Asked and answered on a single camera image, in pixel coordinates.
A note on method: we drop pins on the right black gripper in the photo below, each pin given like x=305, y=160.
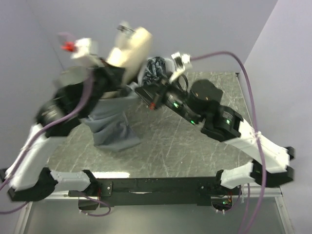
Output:
x=153, y=93

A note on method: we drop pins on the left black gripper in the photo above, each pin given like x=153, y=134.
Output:
x=113, y=72

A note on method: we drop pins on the grey pillowcase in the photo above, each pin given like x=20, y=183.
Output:
x=109, y=124

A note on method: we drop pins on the cream bear-print pillow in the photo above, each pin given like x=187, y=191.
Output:
x=132, y=46

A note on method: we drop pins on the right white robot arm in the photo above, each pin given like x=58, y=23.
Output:
x=270, y=165

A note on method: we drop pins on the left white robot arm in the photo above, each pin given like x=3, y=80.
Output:
x=29, y=177

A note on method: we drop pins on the white plastic basket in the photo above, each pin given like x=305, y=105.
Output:
x=170, y=67

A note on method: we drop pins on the dark patterned cloth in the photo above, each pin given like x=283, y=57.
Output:
x=154, y=70

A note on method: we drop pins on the black base beam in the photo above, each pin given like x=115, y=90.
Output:
x=161, y=191

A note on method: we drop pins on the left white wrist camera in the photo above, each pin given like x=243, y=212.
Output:
x=81, y=49

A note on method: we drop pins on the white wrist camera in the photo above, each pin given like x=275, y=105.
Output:
x=81, y=49
x=182, y=64

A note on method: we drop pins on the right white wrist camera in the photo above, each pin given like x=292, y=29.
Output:
x=182, y=64

